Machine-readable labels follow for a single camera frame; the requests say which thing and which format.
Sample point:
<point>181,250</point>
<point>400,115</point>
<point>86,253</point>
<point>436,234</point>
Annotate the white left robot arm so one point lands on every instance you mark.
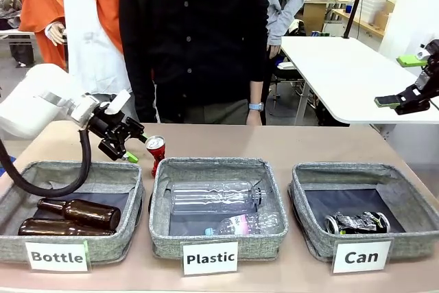
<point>34,104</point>

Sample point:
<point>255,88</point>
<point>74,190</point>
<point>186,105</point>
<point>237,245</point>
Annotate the person in black cardigan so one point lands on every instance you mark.
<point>192,49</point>

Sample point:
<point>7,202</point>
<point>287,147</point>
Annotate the grey fabric basket labelled Can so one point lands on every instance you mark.
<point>408,183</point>

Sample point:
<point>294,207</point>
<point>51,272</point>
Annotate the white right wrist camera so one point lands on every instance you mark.
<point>422,53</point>

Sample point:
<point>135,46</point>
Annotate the brown cardboard box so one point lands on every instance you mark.
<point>385,15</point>

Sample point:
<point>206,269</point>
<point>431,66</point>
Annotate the white Bottle label card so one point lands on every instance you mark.
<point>56,256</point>

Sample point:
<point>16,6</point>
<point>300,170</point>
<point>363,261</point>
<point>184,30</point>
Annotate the plastic bottle with pink label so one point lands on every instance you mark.
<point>247,222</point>

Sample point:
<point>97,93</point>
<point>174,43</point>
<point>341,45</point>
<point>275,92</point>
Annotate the white cloth on mannequin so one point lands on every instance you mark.
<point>92,49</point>

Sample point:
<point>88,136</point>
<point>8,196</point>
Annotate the wooden background shelf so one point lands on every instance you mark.
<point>360,23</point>

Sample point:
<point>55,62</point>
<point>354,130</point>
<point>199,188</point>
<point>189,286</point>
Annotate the brown glass bottle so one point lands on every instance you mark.
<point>85,212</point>
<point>58,228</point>

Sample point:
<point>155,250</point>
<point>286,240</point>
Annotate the large clear plastic bottle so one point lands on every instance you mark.
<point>212,197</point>

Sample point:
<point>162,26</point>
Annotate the white Can label card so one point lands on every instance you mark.
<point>361,256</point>

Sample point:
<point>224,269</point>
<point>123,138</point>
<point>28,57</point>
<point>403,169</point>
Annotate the crushed black silver can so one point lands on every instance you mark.
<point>356,222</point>

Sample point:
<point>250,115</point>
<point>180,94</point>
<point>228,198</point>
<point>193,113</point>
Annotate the person's left hand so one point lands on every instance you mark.
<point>254,118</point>

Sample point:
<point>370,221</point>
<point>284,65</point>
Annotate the black tripod pole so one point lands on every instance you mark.
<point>356,1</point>

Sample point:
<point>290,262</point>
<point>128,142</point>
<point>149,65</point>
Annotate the white Plastic label card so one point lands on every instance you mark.
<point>210,258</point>

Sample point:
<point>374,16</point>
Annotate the wooden background cabinet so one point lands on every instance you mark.
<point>313,15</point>

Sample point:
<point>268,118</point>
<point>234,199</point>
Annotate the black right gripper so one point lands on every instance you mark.
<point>430,77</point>

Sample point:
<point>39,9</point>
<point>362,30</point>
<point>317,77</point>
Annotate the mannequin in orange robe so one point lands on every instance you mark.
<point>41,1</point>

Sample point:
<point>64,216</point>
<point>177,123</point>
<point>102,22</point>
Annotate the white background table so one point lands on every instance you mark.
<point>343,77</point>

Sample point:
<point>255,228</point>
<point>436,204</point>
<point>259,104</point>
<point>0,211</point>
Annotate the pale mannequin hand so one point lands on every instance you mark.
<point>55,34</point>

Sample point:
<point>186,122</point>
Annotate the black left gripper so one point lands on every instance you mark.
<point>111,131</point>

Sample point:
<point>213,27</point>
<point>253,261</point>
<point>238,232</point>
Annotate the grey fabric basket labelled Bottle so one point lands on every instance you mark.
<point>113,241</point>

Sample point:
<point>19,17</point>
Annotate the grey fabric basket labelled Plastic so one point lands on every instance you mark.
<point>216,245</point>

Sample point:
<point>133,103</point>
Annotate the person's left forearm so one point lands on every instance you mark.
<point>256,91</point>

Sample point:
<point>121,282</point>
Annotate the crushed red soda can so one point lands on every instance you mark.
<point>156,150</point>

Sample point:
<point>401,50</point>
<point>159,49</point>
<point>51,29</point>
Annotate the light blue wristwatch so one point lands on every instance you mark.
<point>256,106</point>

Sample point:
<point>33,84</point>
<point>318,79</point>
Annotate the clear plastic storage bins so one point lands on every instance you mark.
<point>372,3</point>

